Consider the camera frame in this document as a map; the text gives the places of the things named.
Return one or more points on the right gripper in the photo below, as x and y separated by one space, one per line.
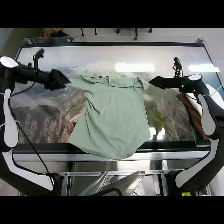
165 82

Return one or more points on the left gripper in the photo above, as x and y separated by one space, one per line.
58 79

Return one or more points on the pale green shirt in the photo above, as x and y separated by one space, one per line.
113 116

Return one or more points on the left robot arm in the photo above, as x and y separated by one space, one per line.
26 74

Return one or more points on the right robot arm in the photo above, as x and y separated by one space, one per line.
208 116

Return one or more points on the brown garment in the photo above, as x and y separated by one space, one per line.
191 111

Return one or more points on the black chair base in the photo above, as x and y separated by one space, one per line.
135 31

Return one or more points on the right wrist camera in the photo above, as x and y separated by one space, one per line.
177 66

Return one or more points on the silver frame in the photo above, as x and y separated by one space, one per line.
100 156

